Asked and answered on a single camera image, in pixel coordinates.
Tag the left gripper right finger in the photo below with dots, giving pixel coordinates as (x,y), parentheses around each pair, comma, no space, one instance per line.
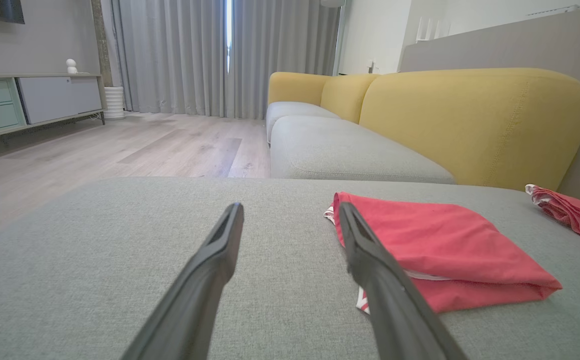
(389,300)

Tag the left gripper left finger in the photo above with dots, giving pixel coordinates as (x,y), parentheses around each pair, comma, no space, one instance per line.
(195,290)

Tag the red white basketball jersey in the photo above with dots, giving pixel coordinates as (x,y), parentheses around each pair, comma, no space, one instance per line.
(444,240)

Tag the large grey ottoman cushion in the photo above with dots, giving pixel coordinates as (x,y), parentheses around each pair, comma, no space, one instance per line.
(120,250)

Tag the grey sofa seat cushion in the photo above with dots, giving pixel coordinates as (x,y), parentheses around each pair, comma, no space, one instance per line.
(294,110)
(339,150)

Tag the wide yellow sofa backrest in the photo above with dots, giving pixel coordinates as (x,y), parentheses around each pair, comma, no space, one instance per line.
(469,120)

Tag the red white basketball shorts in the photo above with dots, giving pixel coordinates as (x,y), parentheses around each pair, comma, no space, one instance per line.
(574,215)

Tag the white ribbed plant pot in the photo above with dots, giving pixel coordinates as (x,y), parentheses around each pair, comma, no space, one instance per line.
(115,102)

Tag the narrow yellow sofa backrest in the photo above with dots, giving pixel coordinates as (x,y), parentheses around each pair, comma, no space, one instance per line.
(344,95)

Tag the yellow sofa armrest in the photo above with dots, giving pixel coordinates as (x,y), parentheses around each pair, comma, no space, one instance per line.
(294,87)

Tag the grey curtain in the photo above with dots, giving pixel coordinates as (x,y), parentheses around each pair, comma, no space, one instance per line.
(170,55)
(285,40)

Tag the grey green tv cabinet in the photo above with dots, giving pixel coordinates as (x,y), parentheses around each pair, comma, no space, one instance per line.
(45,97)

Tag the small white figurine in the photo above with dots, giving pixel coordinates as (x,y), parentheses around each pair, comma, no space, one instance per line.
(71,66)

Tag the indoor tree plant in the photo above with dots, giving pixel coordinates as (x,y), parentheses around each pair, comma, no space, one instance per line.
(101,45)

